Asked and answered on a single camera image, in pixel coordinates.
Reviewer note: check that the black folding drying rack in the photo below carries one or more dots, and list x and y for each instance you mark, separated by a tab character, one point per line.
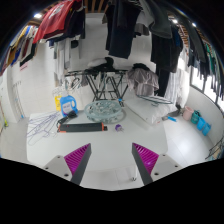
106	83

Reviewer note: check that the hanging colourful clothes row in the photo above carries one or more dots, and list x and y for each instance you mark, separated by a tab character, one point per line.
20	46

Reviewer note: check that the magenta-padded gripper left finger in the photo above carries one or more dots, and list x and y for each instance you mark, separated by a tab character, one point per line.
77	159

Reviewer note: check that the round pale blue peg hanger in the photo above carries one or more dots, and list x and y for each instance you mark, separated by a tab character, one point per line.
103	111

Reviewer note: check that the grey garment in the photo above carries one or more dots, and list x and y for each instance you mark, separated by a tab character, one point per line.
143	80

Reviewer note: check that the hanging dark clothes row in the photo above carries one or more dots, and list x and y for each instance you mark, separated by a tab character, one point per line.
163	43

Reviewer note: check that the blue plastic containers group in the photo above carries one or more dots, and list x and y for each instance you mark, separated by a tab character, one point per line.
201	124

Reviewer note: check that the red hanging garment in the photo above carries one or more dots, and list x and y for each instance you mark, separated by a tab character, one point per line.
55	18

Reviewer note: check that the white cloth bundle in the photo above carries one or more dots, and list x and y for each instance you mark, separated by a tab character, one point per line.
98	62

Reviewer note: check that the blue detergent bottle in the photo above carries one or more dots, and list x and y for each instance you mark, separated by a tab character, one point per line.
68	106

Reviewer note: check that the white pillow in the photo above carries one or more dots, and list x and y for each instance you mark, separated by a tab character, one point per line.
150	113

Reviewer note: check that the hanging white clothes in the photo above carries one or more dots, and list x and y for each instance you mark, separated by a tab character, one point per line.
61	58

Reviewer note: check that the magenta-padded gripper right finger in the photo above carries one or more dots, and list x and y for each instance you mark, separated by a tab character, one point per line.
146	159

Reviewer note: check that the purple charger block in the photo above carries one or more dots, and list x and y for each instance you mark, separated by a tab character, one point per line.
118	127

